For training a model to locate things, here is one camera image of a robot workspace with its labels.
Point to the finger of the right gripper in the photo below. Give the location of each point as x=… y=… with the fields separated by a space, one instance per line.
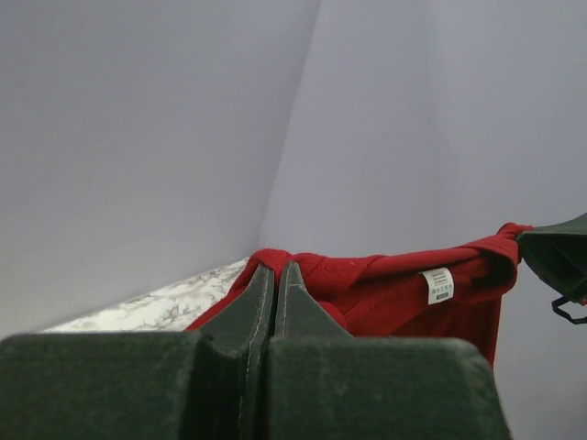
x=557 y=256

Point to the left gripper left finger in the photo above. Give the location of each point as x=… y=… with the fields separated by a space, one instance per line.
x=202 y=384

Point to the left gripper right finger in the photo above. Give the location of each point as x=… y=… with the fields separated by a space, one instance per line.
x=307 y=378

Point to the red t-shirt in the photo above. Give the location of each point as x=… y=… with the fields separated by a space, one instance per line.
x=452 y=292

